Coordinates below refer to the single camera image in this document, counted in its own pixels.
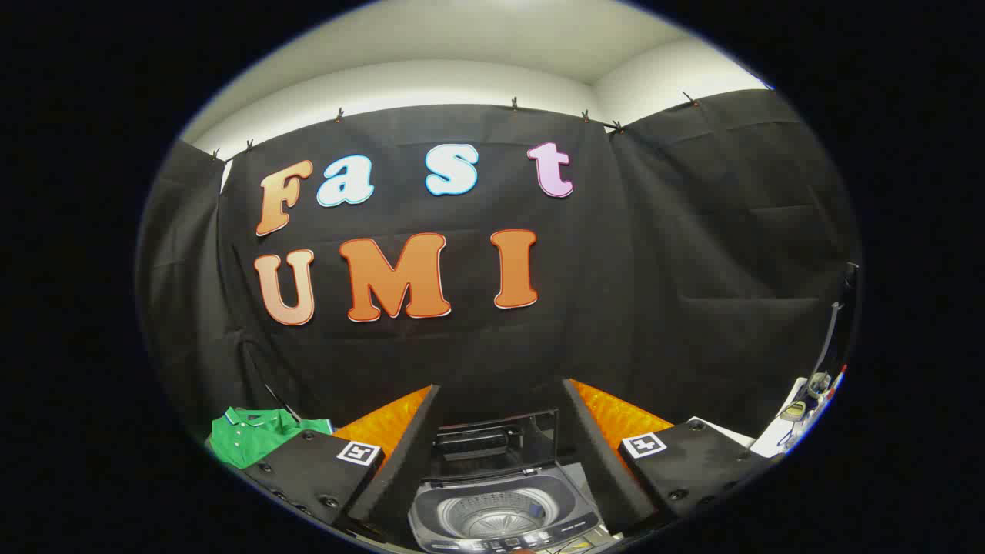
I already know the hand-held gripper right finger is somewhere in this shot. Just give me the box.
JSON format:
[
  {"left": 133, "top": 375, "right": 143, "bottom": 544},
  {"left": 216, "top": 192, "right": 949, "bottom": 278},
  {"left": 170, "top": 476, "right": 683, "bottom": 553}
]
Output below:
[{"left": 562, "top": 379, "right": 778, "bottom": 538}]

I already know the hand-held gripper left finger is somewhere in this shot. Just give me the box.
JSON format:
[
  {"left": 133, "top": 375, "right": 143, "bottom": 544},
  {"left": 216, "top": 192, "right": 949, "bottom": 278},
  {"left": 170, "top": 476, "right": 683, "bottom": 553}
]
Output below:
[{"left": 242, "top": 385, "right": 441, "bottom": 543}]

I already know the grey top-load washing machine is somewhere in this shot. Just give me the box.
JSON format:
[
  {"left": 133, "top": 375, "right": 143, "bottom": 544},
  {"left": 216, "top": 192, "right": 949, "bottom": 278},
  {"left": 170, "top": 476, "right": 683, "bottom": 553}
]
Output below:
[{"left": 408, "top": 462, "right": 613, "bottom": 554}]

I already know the green polo shirt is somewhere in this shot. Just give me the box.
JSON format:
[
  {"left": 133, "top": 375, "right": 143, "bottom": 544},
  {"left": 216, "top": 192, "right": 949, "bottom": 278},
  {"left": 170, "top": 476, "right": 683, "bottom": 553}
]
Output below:
[{"left": 209, "top": 406, "right": 336, "bottom": 470}]

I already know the black backdrop cloth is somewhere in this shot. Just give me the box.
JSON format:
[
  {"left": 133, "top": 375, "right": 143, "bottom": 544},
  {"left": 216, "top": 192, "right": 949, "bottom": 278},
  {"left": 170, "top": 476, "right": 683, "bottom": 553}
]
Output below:
[{"left": 137, "top": 88, "right": 861, "bottom": 462}]

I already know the row of small backdrop clips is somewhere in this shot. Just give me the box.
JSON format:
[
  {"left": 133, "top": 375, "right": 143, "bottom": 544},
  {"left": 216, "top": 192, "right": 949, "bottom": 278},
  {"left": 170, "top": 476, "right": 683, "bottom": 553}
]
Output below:
[{"left": 209, "top": 92, "right": 701, "bottom": 161}]

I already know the grey curved cable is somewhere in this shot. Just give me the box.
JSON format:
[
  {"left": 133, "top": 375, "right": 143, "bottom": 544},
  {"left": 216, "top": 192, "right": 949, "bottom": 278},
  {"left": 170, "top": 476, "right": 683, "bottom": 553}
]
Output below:
[{"left": 812, "top": 262, "right": 859, "bottom": 378}]

